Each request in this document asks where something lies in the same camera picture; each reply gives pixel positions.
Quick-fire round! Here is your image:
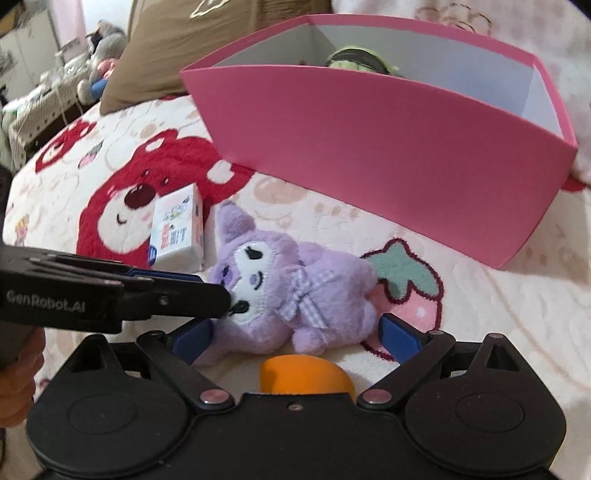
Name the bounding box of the green yarn ball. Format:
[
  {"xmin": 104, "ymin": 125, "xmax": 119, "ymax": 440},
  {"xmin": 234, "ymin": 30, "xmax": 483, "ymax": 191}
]
[{"xmin": 325, "ymin": 45, "xmax": 402, "ymax": 77}]

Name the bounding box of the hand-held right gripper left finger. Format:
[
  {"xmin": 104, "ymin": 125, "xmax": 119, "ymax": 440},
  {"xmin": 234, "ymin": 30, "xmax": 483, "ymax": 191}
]
[{"xmin": 69, "ymin": 318, "xmax": 234, "ymax": 411}]

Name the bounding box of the purple plush toy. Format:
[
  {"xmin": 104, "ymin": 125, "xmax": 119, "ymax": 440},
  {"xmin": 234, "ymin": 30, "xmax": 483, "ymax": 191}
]
[{"xmin": 196, "ymin": 199, "xmax": 382, "ymax": 367}]

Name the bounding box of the person's left hand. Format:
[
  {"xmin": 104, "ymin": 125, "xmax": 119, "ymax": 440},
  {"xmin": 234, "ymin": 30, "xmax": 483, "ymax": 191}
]
[{"xmin": 0, "ymin": 330, "xmax": 47, "ymax": 430}]

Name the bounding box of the pink cardboard box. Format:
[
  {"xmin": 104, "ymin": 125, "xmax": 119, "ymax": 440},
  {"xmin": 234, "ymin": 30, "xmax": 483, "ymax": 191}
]
[{"xmin": 179, "ymin": 14, "xmax": 578, "ymax": 271}]

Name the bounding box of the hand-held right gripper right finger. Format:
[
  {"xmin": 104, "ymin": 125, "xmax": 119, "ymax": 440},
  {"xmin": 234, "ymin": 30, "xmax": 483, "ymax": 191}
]
[{"xmin": 358, "ymin": 313, "xmax": 520, "ymax": 409}]

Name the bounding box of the white cabinet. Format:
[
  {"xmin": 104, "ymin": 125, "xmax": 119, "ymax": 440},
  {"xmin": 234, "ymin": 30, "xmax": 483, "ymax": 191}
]
[{"xmin": 0, "ymin": 9, "xmax": 61, "ymax": 100}]

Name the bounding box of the orange makeup sponge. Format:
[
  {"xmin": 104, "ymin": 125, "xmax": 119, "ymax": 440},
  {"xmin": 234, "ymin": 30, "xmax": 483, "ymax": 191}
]
[{"xmin": 259, "ymin": 354, "xmax": 355, "ymax": 398}]

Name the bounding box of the white woven basket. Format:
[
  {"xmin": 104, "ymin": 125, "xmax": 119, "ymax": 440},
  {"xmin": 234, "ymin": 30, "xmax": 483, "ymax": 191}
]
[{"xmin": 0, "ymin": 55, "xmax": 93, "ymax": 162}]

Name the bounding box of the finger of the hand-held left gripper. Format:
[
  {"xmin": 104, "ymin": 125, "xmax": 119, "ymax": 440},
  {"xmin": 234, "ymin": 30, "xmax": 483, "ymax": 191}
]
[
  {"xmin": 121, "ymin": 280, "xmax": 232, "ymax": 321},
  {"xmin": 127, "ymin": 269, "xmax": 206, "ymax": 282}
]

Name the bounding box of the brown pillow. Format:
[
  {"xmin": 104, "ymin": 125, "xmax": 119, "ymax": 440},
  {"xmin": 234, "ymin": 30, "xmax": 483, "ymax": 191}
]
[{"xmin": 99, "ymin": 0, "xmax": 333, "ymax": 116}]

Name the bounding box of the white tissue pack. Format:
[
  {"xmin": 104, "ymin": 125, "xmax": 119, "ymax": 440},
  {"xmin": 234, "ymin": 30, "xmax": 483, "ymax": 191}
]
[{"xmin": 148, "ymin": 183, "xmax": 205, "ymax": 273}]

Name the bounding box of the bear printed blanket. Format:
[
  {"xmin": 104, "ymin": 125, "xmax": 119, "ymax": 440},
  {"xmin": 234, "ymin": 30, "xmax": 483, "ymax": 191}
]
[{"xmin": 0, "ymin": 92, "xmax": 591, "ymax": 462}]

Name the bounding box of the grey plush toy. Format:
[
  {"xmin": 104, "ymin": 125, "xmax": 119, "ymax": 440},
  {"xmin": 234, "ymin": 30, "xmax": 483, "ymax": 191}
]
[{"xmin": 74, "ymin": 21, "xmax": 127, "ymax": 101}]

